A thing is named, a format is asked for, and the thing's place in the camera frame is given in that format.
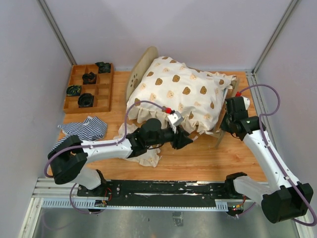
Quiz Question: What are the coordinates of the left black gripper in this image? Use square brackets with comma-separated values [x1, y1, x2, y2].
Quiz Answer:
[147, 124, 193, 149]

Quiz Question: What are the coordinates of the large bear print cushion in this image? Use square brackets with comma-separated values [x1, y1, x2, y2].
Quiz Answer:
[126, 56, 237, 136]

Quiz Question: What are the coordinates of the wooden pet bed frame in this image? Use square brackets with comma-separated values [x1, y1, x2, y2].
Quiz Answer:
[125, 46, 241, 149]

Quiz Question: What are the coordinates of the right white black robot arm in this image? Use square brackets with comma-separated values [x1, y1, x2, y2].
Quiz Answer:
[220, 96, 314, 223]

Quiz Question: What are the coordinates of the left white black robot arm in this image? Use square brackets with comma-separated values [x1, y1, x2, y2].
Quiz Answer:
[48, 119, 193, 197]

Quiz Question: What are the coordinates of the small bear print pillow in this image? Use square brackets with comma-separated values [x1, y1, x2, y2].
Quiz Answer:
[114, 123, 161, 168]

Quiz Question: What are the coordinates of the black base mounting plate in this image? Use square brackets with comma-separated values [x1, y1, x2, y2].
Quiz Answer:
[77, 180, 244, 208]

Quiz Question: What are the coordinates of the blue striped cloth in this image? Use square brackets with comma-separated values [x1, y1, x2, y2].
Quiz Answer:
[51, 116, 108, 152]

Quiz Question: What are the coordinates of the black rolled sock bottom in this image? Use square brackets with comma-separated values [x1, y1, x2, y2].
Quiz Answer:
[77, 93, 95, 108]

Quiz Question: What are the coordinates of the black rolled sock top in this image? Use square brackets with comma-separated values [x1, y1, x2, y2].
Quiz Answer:
[95, 61, 111, 74]

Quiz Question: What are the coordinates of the black rolled sock middle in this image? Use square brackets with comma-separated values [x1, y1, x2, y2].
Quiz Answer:
[82, 72, 97, 85]

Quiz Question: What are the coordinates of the black green rolled sock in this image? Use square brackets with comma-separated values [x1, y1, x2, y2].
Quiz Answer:
[66, 85, 82, 97]

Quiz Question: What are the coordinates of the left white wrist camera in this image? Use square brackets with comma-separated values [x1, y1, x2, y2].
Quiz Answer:
[167, 111, 184, 133]

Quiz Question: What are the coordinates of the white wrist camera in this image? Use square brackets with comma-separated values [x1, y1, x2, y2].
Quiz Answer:
[235, 92, 250, 110]
[167, 111, 184, 133]

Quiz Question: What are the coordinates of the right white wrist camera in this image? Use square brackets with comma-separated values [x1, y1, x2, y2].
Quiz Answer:
[235, 92, 250, 110]

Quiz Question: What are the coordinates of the aluminium rail frame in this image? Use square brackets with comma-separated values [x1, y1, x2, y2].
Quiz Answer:
[33, 81, 314, 223]

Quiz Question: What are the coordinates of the right aluminium corner post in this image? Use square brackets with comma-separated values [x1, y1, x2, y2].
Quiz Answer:
[251, 0, 302, 75]

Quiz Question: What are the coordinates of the aluminium corner post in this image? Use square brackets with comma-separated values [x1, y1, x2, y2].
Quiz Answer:
[36, 0, 77, 65]
[251, 0, 302, 75]

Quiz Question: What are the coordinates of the left aluminium corner post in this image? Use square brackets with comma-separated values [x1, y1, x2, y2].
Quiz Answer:
[36, 0, 77, 65]

